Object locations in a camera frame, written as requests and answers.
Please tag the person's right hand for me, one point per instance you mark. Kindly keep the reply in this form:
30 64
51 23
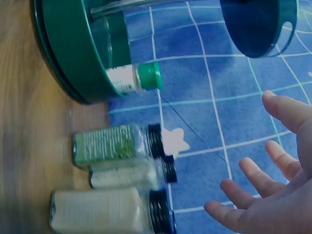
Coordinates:
285 207

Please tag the person's right thumb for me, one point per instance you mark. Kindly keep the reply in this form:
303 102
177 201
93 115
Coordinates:
287 112

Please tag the white granule jar black cap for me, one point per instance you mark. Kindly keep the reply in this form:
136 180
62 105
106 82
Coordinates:
126 176

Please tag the beige powder jar black cap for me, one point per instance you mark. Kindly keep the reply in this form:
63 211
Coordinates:
97 210

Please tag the green herb jar black cap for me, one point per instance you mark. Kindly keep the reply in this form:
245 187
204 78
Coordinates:
107 145

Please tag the spice jar with green cap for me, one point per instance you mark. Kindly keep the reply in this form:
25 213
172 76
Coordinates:
126 77

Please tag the green two-tier turntable rack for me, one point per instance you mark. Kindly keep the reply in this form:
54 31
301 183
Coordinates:
73 48

